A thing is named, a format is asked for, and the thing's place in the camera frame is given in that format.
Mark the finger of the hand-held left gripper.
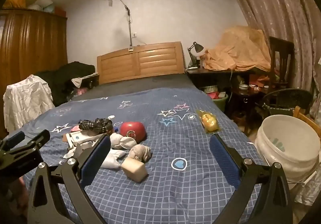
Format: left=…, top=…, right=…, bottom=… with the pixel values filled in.
left=5, top=129, right=51, bottom=156
left=0, top=131, right=25, bottom=151

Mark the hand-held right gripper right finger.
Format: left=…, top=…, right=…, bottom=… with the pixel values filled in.
left=209, top=134, right=294, bottom=224

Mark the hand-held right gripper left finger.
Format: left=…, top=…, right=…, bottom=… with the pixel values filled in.
left=27, top=134, right=111, bottom=224

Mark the long white box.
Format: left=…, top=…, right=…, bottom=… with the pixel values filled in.
left=63, top=131, right=106, bottom=159

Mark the white plastic bucket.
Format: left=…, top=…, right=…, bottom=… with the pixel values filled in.
left=254, top=114, right=321, bottom=182

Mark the flat white sock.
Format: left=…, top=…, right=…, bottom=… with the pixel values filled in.
left=100, top=149, right=126, bottom=170

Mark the white sock ball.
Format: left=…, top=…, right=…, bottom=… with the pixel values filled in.
left=110, top=133, right=137, bottom=149

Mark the dark plaid cloth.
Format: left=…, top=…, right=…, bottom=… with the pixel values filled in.
left=78, top=118, right=113, bottom=136

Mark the crumpled white shirt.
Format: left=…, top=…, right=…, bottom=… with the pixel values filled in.
left=3, top=75, right=56, bottom=132

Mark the yellow snack packet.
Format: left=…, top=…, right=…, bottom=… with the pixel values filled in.
left=196, top=110, right=220, bottom=134

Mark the beige foam block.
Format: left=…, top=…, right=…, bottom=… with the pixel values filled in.
left=121, top=157, right=148, bottom=184

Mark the grey sock ball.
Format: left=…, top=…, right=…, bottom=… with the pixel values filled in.
left=128, top=144, right=151, bottom=163

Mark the green plastic basin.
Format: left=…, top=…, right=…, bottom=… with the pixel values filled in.
left=204, top=85, right=229, bottom=111

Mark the blue checked star-print blanket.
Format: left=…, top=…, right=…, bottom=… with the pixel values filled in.
left=5, top=87, right=271, bottom=224

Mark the white cloth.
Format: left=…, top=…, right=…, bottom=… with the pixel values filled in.
left=71, top=73, right=96, bottom=87

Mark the black clothes pile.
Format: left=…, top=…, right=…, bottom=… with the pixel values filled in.
left=34, top=61, right=96, bottom=106

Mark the dark grey bed sheet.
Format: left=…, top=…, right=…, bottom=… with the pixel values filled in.
left=73, top=73, right=201, bottom=96

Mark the dark wooden desk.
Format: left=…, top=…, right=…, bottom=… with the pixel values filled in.
left=186, top=66, right=276, bottom=124

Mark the black wicker bin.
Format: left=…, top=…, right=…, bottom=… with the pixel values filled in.
left=262, top=88, right=314, bottom=116

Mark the clear plastic bag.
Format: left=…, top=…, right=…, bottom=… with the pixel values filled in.
left=293, top=171, right=321, bottom=207

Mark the light wooden chair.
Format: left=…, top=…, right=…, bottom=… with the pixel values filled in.
left=293, top=106, right=321, bottom=136

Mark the brown wooden wardrobe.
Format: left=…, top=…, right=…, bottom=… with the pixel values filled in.
left=0, top=9, right=68, bottom=131

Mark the wooden slatted headboard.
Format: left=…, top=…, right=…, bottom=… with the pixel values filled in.
left=97, top=42, right=185, bottom=84

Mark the orange cover cloth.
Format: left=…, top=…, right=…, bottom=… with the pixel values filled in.
left=202, top=26, right=271, bottom=72

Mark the black desk lamp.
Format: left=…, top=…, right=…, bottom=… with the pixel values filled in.
left=187, top=42, right=204, bottom=67

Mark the dark wooden chair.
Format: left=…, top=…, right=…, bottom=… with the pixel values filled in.
left=268, top=36, right=295, bottom=89

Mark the metal clamp pole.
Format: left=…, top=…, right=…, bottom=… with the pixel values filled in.
left=110, top=0, right=134, bottom=52

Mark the white bundled bag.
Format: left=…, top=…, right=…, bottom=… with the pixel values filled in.
left=27, top=0, right=55, bottom=13

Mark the patterned beige curtain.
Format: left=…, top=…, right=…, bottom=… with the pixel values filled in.
left=226, top=0, right=321, bottom=119

